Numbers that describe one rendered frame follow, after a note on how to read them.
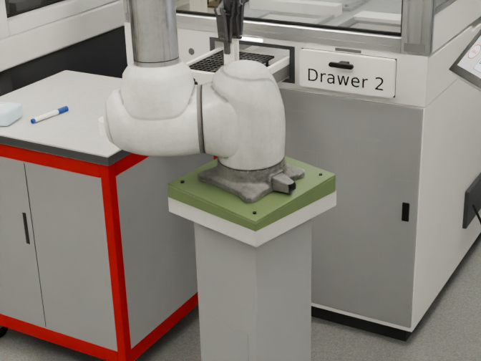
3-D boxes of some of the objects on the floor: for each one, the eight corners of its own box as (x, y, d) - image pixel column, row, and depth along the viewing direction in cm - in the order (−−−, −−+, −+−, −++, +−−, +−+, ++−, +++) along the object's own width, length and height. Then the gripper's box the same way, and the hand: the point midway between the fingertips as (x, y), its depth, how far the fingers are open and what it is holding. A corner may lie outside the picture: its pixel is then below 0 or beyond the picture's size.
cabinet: (414, 351, 281) (429, 108, 249) (144, 277, 328) (127, 65, 296) (495, 228, 356) (514, 30, 325) (265, 183, 404) (263, 6, 372)
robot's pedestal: (262, 511, 220) (256, 234, 190) (179, 455, 239) (161, 196, 209) (337, 449, 240) (343, 190, 210) (255, 402, 259) (248, 159, 229)
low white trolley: (129, 395, 264) (107, 155, 234) (-26, 342, 292) (-63, 121, 262) (228, 303, 310) (221, 92, 280) (86, 264, 338) (65, 69, 308)
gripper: (227, -16, 232) (230, 73, 241) (255, -27, 243) (256, 59, 253) (202, -18, 235) (205, 70, 244) (230, -28, 247) (233, 56, 256)
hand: (231, 52), depth 247 cm, fingers closed
